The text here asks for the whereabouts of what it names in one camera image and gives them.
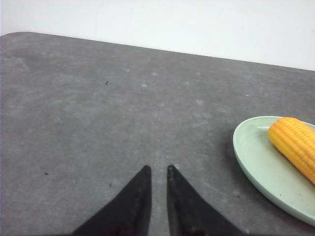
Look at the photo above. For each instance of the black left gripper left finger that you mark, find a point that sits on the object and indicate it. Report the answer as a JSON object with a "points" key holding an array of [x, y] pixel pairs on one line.
{"points": [[128, 214]]}

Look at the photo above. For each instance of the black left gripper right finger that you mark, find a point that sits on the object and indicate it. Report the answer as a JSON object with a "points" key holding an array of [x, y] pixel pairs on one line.
{"points": [[189, 214]]}

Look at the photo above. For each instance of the yellow corn cob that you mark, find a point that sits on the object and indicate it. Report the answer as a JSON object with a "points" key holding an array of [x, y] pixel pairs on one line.
{"points": [[296, 141]]}

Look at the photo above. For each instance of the pale green plate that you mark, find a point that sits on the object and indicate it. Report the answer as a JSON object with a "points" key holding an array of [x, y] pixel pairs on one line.
{"points": [[270, 172]]}

